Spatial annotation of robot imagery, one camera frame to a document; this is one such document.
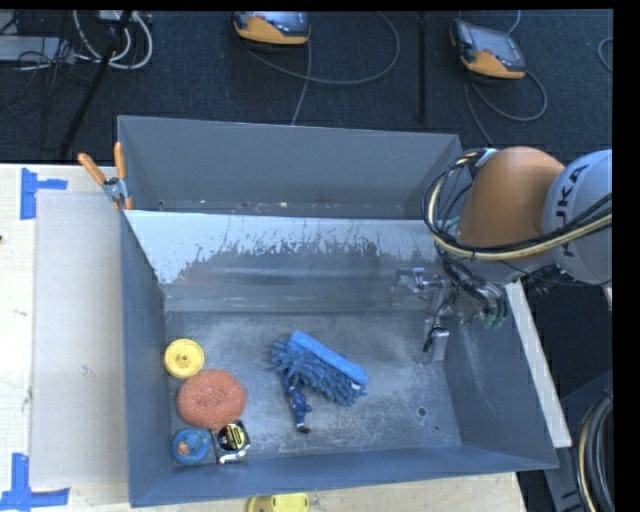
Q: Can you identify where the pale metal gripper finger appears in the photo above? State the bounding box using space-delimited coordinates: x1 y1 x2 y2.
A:
395 267 450 297
423 298 451 363

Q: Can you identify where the grey metal bin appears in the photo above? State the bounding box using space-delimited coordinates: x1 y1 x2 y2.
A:
115 114 561 509

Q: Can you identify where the blue bristle brush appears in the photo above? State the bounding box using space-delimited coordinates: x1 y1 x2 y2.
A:
270 329 370 408

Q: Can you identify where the small blue toy figure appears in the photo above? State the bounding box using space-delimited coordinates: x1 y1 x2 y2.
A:
279 372 314 435

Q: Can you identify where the black and yellow tape measure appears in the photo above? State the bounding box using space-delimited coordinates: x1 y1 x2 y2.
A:
213 420 252 466

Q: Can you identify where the copper scouring pad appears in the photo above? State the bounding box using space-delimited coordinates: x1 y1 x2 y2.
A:
175 368 248 434

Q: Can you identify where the pale flat board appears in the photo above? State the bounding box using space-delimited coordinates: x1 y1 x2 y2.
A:
28 189 129 495

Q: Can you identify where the blue ring toy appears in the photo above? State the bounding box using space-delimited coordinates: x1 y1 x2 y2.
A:
170 427 214 468

